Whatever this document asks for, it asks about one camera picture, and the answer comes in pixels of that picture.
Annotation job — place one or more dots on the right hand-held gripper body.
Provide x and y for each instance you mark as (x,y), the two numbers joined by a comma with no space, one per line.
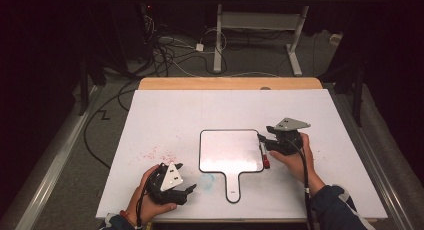
(290,136)

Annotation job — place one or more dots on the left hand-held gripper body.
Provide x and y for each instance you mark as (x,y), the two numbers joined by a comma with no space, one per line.
(171,180)

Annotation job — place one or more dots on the white marker with red cap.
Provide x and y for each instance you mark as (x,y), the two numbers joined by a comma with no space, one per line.
(265,161)

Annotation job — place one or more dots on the white paddle-shaped whiteboard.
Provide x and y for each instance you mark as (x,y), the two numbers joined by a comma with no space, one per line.
(226,153)

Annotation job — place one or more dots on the person's right hand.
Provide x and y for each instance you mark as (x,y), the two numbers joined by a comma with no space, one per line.
(293,165)

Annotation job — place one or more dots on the person's left hand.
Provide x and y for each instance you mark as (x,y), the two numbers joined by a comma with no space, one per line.
(151,209)

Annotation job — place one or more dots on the large white table sheet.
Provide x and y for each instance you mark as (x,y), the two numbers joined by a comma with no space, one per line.
(233,110)

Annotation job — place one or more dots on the white power adapter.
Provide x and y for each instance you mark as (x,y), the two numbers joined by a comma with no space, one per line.
(199,47)

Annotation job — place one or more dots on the black metal stand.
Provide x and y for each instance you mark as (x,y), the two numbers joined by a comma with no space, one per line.
(83,86)

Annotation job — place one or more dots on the aluminium rail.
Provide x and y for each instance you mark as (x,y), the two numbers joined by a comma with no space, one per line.
(376,163)
(56,163)

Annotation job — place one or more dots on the white metal desk frame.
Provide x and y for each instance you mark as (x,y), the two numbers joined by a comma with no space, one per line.
(260,20)

